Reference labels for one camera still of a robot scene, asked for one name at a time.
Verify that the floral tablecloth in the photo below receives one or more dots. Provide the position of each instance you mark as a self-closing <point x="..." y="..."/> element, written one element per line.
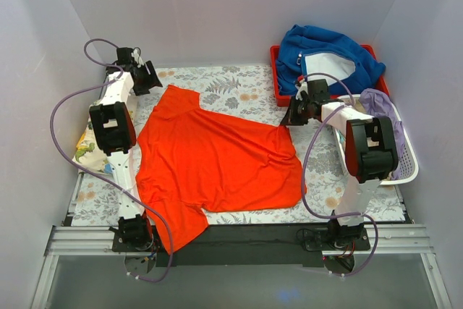
<point x="245" y="92"/>

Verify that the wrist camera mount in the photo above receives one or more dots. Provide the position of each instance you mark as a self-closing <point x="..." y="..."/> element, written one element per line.
<point x="301" y="85"/>
<point x="136" y="55"/>

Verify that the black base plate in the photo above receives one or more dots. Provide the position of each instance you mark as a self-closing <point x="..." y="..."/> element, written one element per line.
<point x="248" y="245"/>

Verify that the aluminium frame rail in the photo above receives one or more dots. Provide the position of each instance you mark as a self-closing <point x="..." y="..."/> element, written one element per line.
<point x="393" y="239"/>

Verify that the orange t shirt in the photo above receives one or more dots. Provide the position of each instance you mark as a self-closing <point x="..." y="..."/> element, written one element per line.
<point x="195" y="161"/>

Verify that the dinosaur print folded cloth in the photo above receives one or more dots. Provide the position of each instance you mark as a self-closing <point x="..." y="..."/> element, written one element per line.
<point x="89" y="155"/>

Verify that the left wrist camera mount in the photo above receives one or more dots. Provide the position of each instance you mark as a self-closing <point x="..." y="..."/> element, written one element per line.
<point x="136" y="55"/>

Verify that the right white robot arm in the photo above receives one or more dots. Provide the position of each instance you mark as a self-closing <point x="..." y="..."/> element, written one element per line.
<point x="370" y="155"/>

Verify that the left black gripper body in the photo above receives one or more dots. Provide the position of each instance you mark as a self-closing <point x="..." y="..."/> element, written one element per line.
<point x="145" y="75"/>

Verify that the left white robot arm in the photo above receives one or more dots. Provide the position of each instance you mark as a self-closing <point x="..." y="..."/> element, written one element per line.
<point x="115" y="136"/>

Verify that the blue zip jacket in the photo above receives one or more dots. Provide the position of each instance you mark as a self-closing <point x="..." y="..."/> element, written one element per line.
<point x="325" y="54"/>

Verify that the white laundry basket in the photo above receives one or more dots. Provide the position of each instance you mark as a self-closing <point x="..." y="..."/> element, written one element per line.
<point x="408" y="165"/>

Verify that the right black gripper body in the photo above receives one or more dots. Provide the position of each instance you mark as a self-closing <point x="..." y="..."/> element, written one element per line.
<point x="296" y="111"/>

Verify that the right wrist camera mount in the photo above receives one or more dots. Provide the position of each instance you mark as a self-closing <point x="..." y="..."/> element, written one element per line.
<point x="301" y="85"/>

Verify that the purple garment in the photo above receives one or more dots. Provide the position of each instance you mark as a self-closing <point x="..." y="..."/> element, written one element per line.
<point x="378" y="104"/>

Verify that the beige garment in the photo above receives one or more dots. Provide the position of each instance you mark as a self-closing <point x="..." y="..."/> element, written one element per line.
<point x="361" y="111"/>

